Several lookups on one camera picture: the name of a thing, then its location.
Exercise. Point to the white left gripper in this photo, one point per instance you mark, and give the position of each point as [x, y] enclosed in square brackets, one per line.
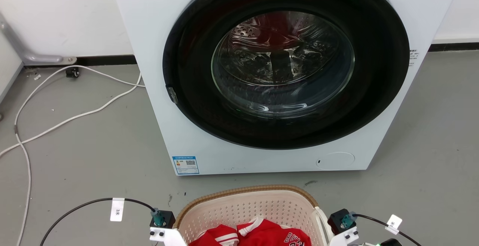
[166, 236]

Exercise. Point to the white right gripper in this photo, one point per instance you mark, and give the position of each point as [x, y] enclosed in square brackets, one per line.
[346, 238]

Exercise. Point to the beige perforated laundry basket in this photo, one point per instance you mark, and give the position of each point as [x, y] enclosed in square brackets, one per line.
[258, 205]

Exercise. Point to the blue energy label sticker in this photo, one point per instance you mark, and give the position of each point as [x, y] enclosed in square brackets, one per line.
[185, 165]

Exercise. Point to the red and white garment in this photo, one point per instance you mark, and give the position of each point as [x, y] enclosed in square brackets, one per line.
[269, 234]

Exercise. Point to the round white filter cover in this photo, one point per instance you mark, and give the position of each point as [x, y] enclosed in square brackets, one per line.
[335, 161]

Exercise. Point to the silver door latch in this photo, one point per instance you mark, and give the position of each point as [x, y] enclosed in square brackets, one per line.
[172, 94]

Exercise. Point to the round black washer door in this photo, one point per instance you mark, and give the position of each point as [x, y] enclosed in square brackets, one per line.
[378, 74]

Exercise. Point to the white front-load washing machine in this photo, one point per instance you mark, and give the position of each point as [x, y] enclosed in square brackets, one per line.
[149, 51]

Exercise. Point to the black baseboard strip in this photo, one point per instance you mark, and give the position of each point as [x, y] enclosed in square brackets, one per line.
[108, 60]
[454, 46]

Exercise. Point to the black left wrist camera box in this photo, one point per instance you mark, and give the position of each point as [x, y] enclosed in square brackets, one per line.
[166, 218]

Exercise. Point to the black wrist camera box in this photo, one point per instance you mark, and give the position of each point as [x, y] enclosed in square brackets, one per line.
[338, 220]
[166, 218]

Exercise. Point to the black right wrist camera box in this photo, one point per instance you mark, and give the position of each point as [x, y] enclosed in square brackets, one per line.
[338, 220]

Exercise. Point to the grey wall pipe bracket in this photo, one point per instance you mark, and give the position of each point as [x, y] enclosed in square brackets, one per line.
[37, 57]

